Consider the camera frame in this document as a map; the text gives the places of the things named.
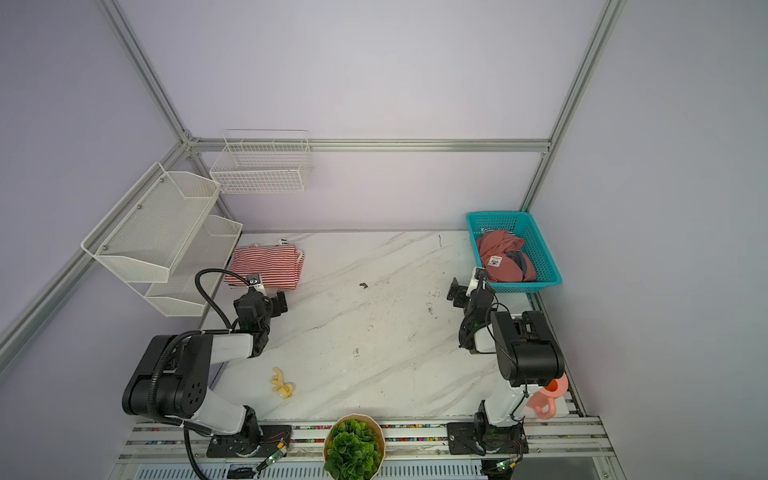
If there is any red white striped tank top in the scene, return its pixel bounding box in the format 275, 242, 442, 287
228, 245, 305, 290

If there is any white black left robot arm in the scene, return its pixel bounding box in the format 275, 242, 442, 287
122, 268, 292, 479

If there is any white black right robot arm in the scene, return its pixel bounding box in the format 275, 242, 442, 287
446, 279, 565, 456

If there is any dusty red tank top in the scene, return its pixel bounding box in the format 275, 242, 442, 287
476, 230, 537, 283

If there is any yellow banana peel toy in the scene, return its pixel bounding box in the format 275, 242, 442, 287
271, 367, 295, 399

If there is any pink watering can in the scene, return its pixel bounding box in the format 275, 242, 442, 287
526, 374, 569, 420

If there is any white mesh two-tier shelf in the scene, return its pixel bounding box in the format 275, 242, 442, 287
81, 163, 242, 317

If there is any green plant in pot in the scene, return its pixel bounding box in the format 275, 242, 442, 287
323, 414, 386, 480

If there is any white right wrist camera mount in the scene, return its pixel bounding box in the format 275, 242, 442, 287
467, 267, 488, 296

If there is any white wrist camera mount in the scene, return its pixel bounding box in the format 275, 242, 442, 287
467, 267, 488, 296
246, 274, 266, 295

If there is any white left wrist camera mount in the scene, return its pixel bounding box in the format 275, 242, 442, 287
246, 274, 266, 295

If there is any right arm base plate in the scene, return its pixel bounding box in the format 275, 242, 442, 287
446, 422, 529, 456

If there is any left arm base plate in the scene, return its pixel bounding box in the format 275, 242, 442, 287
206, 424, 293, 459

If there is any white wire wall basket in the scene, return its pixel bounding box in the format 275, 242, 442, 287
210, 129, 314, 194

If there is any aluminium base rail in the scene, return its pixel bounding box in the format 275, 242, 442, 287
109, 416, 625, 479

